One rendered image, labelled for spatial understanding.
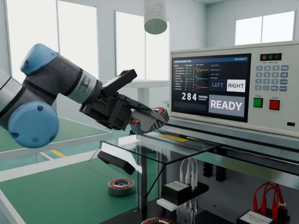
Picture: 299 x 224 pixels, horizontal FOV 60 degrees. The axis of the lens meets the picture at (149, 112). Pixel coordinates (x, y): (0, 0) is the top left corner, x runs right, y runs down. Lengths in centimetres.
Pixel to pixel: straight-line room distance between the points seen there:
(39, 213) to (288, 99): 88
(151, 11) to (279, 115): 137
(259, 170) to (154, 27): 141
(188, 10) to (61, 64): 745
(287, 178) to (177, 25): 704
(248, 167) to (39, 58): 52
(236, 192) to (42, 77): 66
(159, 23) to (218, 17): 662
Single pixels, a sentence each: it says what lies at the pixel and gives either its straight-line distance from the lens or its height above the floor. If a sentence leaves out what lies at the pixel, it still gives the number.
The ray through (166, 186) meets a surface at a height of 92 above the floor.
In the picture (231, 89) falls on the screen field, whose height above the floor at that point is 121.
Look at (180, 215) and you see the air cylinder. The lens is 90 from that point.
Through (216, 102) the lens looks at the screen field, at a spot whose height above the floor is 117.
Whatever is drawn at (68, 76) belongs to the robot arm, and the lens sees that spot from 59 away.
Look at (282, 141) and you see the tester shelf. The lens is 63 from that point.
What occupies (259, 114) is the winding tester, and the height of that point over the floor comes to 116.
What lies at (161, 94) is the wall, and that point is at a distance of 701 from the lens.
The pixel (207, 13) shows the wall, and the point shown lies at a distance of 866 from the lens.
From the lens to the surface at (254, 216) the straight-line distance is 69.
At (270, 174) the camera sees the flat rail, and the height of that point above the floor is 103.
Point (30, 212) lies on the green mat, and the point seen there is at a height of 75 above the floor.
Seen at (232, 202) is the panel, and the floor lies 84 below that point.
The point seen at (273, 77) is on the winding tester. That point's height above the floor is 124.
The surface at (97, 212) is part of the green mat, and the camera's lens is 103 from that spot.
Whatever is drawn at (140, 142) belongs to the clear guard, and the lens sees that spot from 71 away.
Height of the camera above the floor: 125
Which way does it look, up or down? 9 degrees down
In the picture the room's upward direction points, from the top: straight up
